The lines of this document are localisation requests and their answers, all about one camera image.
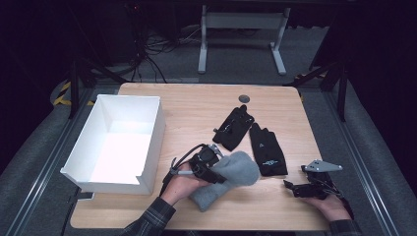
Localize yellow and black hazard tape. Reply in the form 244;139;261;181
52;81;96;107

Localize tangle of black floor cables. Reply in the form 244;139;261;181
124;3;205;84

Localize white box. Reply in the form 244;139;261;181
59;93;166;196

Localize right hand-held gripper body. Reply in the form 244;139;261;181
296;159;344;201

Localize white metal desk frame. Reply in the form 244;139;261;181
197;4;292;77

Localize black glove with white logo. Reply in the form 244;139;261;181
249;122;289;178

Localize person's left hand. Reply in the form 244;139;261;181
160;170;212;207

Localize person's right hand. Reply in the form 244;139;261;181
301;194;353;222

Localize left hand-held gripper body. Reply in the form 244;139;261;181
188;143;225;179

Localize left hand-held gripper cable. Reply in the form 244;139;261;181
159;143;209;196

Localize black metal stand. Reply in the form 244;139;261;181
283;58;349;123
67;55;130;120

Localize black glove with strap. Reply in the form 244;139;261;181
211;103;256;152

